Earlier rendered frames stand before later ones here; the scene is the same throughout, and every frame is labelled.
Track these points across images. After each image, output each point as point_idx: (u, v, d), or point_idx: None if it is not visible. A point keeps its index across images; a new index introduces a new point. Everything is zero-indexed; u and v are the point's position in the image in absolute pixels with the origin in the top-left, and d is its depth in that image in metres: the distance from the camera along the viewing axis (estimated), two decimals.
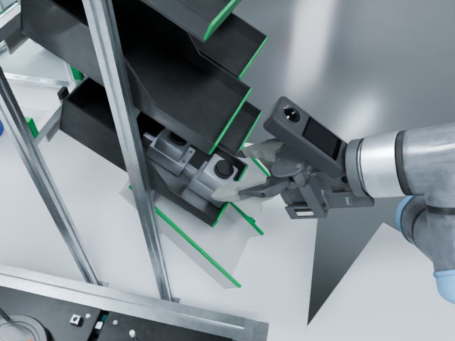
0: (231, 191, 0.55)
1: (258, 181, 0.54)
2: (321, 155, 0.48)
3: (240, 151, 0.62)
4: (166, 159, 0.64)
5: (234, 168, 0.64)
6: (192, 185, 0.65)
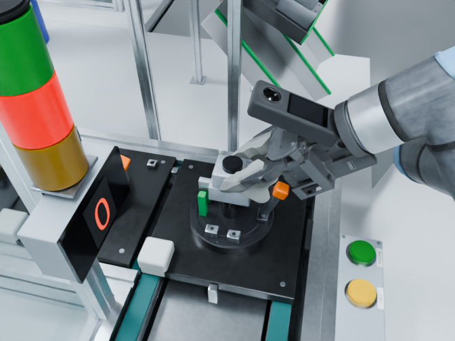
0: (234, 181, 0.56)
1: (257, 168, 0.54)
2: (311, 126, 0.48)
3: None
4: (298, 8, 0.66)
5: (243, 160, 0.61)
6: (212, 195, 0.62)
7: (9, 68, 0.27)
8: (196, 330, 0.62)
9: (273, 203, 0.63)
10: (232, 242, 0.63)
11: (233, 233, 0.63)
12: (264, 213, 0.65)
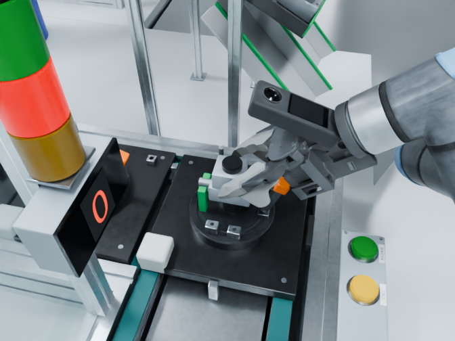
0: (235, 186, 0.55)
1: (258, 170, 0.54)
2: (311, 126, 0.48)
3: (233, 151, 0.62)
4: (300, 1, 0.65)
5: (243, 160, 0.61)
6: (212, 195, 0.62)
7: (2, 52, 0.26)
8: (196, 327, 0.61)
9: (273, 198, 0.62)
10: (233, 238, 0.62)
11: (233, 229, 0.62)
12: (265, 208, 0.64)
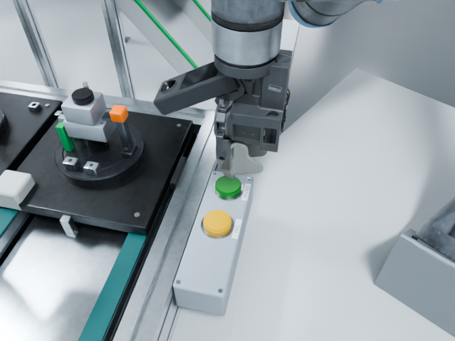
0: (220, 168, 0.57)
1: None
2: (202, 85, 0.47)
3: None
4: None
5: (97, 93, 0.60)
6: (69, 130, 0.61)
7: None
8: (49, 263, 0.60)
9: (120, 130, 0.61)
10: (91, 174, 0.61)
11: (90, 164, 0.61)
12: (124, 145, 0.63)
